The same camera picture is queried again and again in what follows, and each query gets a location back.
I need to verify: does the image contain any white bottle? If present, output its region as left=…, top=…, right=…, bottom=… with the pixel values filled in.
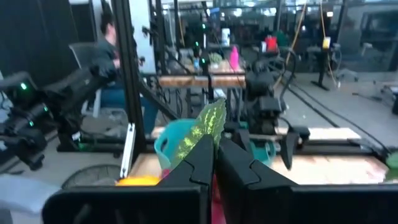
left=221, top=27, right=231, bottom=47

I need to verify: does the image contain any person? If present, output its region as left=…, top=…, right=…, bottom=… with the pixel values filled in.
left=90, top=2, right=159, bottom=134

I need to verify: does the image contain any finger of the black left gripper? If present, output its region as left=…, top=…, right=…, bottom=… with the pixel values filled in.
left=281, top=131, right=301, bottom=171
left=231, top=129, right=253, bottom=156

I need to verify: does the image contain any grey office chair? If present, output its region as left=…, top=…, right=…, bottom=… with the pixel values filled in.
left=68, top=42, right=103, bottom=119

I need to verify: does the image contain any pink bottle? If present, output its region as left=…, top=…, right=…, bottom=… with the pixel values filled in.
left=229, top=45, right=240, bottom=71

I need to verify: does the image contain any wooden background table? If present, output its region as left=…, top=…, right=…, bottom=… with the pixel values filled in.
left=158, top=60, right=246, bottom=88

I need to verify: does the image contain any green plastic bin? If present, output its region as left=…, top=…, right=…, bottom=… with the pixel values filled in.
left=154, top=118, right=277, bottom=170

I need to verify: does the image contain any yellow banana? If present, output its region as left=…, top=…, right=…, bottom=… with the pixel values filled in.
left=115, top=175, right=162, bottom=187

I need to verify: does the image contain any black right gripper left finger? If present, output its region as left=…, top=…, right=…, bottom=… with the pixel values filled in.
left=42, top=134, right=216, bottom=224

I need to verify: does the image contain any small potted plant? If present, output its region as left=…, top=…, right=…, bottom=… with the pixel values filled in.
left=208, top=52, right=223, bottom=70

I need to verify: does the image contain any red container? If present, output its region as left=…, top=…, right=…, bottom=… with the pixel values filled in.
left=264, top=35, right=279, bottom=53

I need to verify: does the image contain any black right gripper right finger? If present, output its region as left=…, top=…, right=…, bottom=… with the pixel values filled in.
left=216, top=138, right=398, bottom=224

